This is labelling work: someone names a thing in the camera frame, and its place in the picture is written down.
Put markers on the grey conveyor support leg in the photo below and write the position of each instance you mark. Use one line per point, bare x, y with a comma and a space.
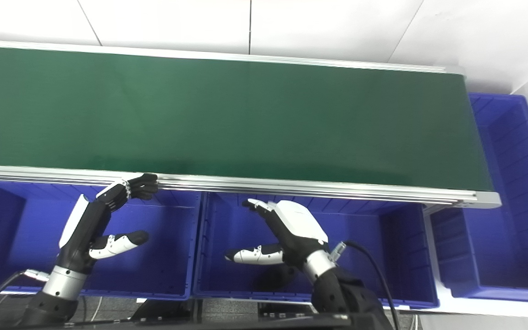
433, 256

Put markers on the blue plastic bin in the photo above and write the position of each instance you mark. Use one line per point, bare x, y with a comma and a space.
374, 256
167, 256
497, 229

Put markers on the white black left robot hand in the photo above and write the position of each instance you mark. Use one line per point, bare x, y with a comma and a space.
80, 238

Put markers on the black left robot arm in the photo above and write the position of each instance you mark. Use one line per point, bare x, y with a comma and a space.
62, 284

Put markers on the green conveyor belt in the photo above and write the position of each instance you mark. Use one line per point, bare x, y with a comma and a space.
245, 119
268, 185

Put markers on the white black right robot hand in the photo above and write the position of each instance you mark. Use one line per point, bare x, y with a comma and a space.
298, 224

